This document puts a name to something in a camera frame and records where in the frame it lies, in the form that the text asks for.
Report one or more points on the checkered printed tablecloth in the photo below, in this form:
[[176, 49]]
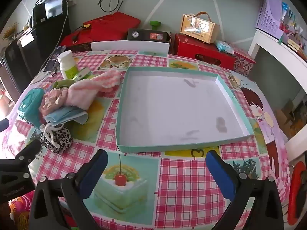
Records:
[[182, 172]]

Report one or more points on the orange red round object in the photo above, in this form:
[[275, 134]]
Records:
[[296, 196]]

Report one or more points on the long black box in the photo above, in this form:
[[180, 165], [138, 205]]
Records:
[[146, 34]]

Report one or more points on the white bottle with green label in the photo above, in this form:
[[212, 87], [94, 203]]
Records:
[[67, 63]]

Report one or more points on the black cabinet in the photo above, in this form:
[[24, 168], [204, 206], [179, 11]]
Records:
[[36, 50]]

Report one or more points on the teal wet wipes packet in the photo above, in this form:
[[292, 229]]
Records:
[[30, 105]]

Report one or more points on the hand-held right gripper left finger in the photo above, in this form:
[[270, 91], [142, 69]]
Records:
[[94, 172]]

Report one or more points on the pink fluffy towel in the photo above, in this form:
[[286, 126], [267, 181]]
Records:
[[84, 91]]

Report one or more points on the white board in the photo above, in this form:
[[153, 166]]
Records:
[[129, 46]]

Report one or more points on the shallow teal box tray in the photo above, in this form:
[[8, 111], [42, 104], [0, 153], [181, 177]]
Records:
[[175, 107]]

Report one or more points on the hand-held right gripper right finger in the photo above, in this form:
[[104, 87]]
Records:
[[220, 176]]

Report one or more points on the red patterned box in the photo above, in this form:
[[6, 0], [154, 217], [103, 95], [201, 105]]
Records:
[[244, 63]]

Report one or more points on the white wall outlet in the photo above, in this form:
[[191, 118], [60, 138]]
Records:
[[72, 1]]

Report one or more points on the pink floral cloth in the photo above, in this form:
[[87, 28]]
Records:
[[52, 99]]

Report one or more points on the yellow flowers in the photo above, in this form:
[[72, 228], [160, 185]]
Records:
[[10, 31]]

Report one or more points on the green tissue pack with white side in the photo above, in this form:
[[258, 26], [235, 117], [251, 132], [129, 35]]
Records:
[[81, 74]]

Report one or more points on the red box with floral side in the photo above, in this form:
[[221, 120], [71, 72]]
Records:
[[79, 39]]

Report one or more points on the smartphone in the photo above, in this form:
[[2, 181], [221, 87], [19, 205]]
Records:
[[54, 60]]

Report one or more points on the row of books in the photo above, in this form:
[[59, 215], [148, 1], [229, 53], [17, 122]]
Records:
[[293, 28]]

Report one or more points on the purple perforated basket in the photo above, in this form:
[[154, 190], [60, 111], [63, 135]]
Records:
[[267, 16]]

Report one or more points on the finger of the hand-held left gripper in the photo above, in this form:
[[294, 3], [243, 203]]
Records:
[[22, 161], [3, 125]]

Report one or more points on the green dumbbell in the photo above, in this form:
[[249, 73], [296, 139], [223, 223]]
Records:
[[154, 24]]

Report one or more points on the red bag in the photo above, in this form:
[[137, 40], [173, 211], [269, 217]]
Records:
[[112, 24]]

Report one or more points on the black screen device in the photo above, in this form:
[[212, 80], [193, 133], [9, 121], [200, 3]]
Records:
[[49, 6]]

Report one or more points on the light green cloth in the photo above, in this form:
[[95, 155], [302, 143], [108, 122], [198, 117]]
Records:
[[61, 83]]

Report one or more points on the blue face mask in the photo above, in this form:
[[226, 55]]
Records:
[[67, 115]]

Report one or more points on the cardboard boxes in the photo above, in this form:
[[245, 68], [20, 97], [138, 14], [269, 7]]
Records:
[[290, 118]]

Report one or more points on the blue tissue packet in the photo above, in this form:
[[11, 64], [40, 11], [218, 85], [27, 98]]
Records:
[[224, 46]]

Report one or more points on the white shelf unit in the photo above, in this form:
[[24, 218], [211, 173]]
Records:
[[275, 50]]

